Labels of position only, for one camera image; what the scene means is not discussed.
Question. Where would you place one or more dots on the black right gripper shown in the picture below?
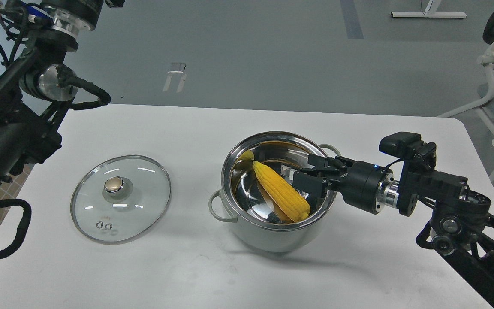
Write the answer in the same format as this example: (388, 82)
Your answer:
(359, 182)

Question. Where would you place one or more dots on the yellow corn cob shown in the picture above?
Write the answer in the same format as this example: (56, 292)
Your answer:
(288, 205)

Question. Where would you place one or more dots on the glass pot lid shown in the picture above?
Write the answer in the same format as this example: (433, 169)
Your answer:
(120, 199)

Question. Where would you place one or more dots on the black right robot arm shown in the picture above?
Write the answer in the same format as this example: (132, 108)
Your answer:
(460, 230)

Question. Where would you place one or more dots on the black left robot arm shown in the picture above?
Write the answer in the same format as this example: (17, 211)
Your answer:
(37, 90)

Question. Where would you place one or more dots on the grey steel cooking pot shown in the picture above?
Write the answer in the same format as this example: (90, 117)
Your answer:
(247, 207)

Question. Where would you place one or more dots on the white desk leg base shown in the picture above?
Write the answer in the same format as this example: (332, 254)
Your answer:
(430, 11)

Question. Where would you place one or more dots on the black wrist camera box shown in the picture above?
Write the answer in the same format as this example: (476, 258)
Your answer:
(403, 143)

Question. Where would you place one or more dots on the white metal frame stand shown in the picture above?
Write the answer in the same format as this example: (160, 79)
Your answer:
(493, 86)

